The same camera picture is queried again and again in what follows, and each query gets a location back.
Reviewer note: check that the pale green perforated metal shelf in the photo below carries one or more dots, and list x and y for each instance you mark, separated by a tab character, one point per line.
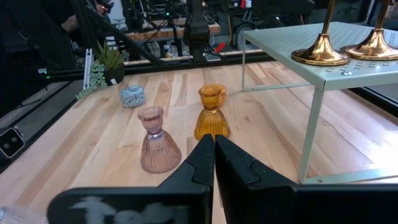
280	40

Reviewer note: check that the white table camera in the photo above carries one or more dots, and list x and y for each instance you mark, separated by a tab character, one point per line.
11	142

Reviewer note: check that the white plastic strip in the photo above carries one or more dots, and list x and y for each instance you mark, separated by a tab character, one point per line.
87	68

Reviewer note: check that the tall gold candlestick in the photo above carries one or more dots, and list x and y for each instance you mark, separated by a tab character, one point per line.
373	46

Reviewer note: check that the person's hand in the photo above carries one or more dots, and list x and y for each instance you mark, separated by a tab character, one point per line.
70	24

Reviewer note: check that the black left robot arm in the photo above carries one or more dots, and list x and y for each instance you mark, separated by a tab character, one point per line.
197	31

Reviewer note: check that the wooden workbench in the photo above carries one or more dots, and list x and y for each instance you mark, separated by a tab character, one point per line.
161	32

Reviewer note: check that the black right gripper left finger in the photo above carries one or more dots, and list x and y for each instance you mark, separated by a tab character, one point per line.
174	202

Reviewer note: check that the amber ribbed glass candle holder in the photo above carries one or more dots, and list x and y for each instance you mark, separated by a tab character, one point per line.
211	121

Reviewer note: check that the person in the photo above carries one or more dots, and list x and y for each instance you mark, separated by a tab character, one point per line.
116	15

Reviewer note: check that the medium gold candlestick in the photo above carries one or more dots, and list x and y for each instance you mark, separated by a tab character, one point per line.
321	53

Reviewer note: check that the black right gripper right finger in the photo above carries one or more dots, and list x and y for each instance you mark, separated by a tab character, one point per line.
264	202

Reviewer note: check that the potted succulent plant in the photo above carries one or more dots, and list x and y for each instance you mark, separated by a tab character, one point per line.
109	59

